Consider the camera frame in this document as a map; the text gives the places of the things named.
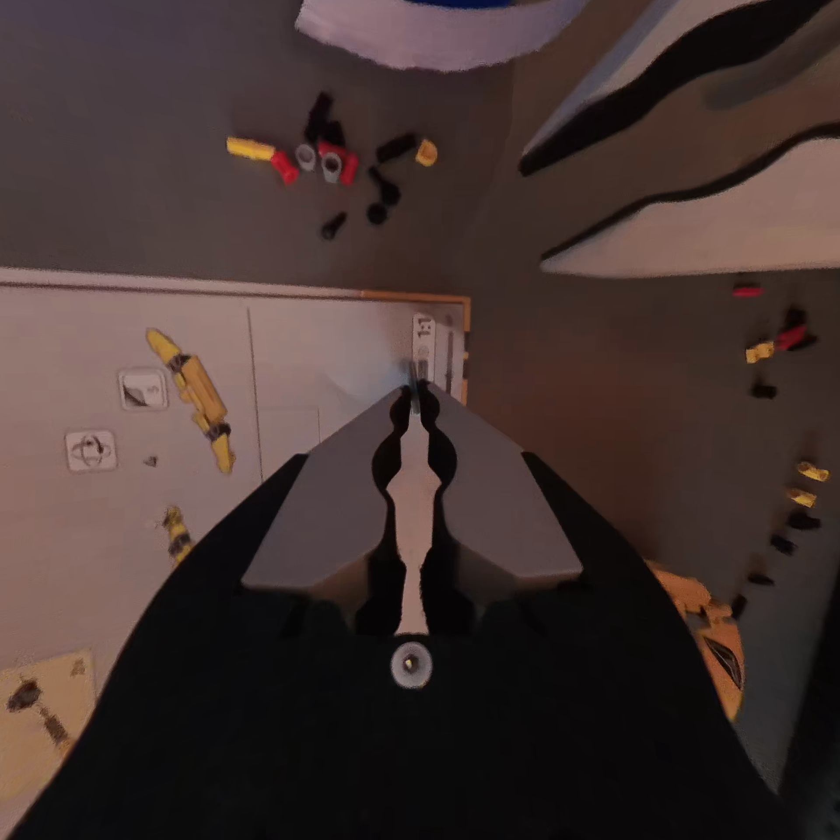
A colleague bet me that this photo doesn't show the yellow and black loose bricks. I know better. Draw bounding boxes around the yellow and black loose bricks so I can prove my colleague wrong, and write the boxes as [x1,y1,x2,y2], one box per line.
[727,277,823,619]

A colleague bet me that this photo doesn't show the patterned white paper bag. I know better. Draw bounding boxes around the patterned white paper bag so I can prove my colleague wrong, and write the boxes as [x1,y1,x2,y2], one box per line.
[294,0,589,73]

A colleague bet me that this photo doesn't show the grey desk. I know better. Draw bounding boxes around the grey desk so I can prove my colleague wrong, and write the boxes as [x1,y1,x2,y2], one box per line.
[0,0,840,795]

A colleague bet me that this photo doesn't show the yellow brick toy car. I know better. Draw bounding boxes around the yellow brick toy car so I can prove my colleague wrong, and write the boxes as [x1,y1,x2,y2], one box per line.
[645,560,747,724]

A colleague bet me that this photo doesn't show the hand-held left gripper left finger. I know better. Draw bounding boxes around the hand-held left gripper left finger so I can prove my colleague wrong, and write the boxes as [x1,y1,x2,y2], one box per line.
[241,386,411,592]

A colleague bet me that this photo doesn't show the cluster of tiny pin pieces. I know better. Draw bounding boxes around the cluster of tiny pin pieces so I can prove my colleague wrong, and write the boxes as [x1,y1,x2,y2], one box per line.
[225,91,441,242]

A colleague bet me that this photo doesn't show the open instruction booklet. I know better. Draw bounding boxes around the open instruction booklet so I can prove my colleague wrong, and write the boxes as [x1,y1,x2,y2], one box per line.
[0,266,473,759]

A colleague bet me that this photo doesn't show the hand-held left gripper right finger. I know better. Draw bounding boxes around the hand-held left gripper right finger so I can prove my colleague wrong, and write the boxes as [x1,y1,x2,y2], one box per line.
[419,382,585,608]

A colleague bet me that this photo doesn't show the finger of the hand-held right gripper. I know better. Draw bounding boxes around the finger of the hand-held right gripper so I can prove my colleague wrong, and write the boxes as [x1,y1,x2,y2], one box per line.
[518,0,840,178]
[539,121,840,280]

